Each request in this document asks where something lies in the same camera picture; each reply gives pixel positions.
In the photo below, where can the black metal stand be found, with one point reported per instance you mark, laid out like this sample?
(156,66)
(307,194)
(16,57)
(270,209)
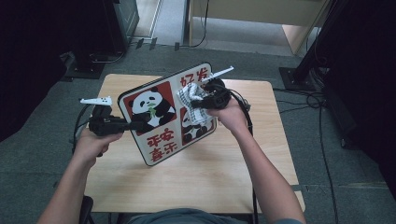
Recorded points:
(299,77)

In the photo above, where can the black chair armrest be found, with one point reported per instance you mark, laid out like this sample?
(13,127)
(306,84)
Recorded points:
(86,211)

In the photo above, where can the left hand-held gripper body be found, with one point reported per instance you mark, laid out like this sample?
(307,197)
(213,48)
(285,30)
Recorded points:
(102,124)

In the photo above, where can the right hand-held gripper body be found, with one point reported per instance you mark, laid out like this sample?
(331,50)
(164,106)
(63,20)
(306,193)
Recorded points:
(218,96)

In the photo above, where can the person's blue-grey clothing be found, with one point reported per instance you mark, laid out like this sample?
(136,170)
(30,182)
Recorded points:
(186,217)

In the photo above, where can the light wooden desk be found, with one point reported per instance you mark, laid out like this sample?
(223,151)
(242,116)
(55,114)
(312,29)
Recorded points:
(258,11)

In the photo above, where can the black stand base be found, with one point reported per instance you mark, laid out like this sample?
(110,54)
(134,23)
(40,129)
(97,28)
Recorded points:
(84,67)

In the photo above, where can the white grey patterned cloth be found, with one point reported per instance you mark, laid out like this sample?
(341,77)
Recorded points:
(194,105)

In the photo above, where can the black cabinet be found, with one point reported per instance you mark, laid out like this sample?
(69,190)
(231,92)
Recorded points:
(123,21)

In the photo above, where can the person's right hand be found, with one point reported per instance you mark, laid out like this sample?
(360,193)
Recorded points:
(233,116)

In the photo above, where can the panda picture board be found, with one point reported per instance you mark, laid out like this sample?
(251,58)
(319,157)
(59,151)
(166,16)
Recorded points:
(165,140)

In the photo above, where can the person's left hand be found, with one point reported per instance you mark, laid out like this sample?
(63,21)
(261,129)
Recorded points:
(90,146)

